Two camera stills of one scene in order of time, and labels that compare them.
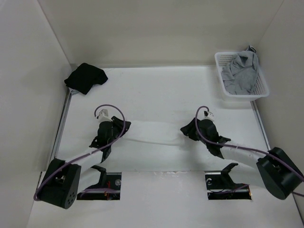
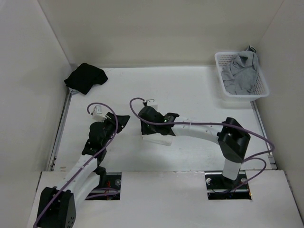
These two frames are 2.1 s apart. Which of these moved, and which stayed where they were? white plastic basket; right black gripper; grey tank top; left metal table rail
Moved: right black gripper
Stayed: white plastic basket; left metal table rail; grey tank top
